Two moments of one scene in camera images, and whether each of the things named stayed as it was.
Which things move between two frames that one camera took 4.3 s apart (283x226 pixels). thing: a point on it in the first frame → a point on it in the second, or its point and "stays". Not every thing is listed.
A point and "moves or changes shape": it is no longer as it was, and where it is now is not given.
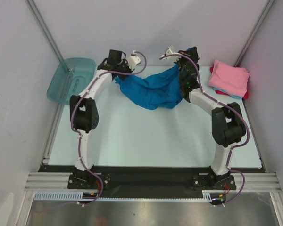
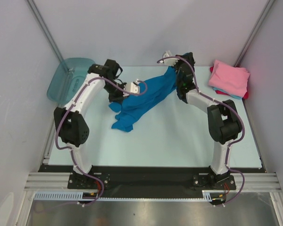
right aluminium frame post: x=254 y=33 stays
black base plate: x=120 y=181 stays
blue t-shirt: x=162 y=91 moves or changes shape
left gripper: x=125 y=62 → x=118 y=98
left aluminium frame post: x=45 y=28 stays
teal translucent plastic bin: x=68 y=76 stays
